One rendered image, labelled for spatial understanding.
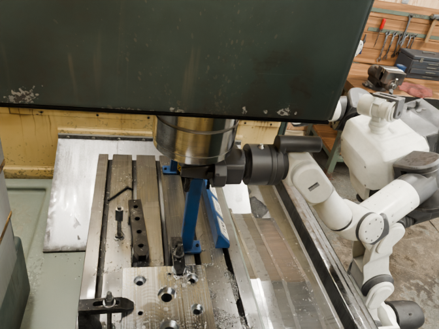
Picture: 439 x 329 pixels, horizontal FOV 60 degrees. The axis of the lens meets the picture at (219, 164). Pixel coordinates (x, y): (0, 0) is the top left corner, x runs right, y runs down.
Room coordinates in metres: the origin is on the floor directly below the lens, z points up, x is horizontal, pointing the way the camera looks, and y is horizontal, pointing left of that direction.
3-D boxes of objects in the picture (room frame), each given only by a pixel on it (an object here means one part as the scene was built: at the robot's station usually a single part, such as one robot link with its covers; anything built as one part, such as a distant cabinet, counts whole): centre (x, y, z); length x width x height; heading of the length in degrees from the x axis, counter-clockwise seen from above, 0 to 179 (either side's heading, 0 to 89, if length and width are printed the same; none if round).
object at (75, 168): (1.26, 0.24, 0.75); 0.89 x 0.70 x 0.26; 106
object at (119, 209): (0.89, 0.28, 0.96); 0.03 x 0.03 x 0.13
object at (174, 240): (0.77, 0.07, 0.97); 0.13 x 0.03 x 0.15; 16
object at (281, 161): (0.71, -0.14, 1.42); 0.11 x 0.11 x 0.11; 16
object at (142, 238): (0.89, 0.22, 0.93); 0.26 x 0.05 x 0.06; 21
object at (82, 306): (0.56, 0.21, 0.97); 0.13 x 0.03 x 0.15; 106
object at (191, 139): (0.64, 0.06, 1.51); 0.16 x 0.16 x 0.12
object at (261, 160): (0.67, -0.04, 1.41); 0.13 x 0.12 x 0.10; 16
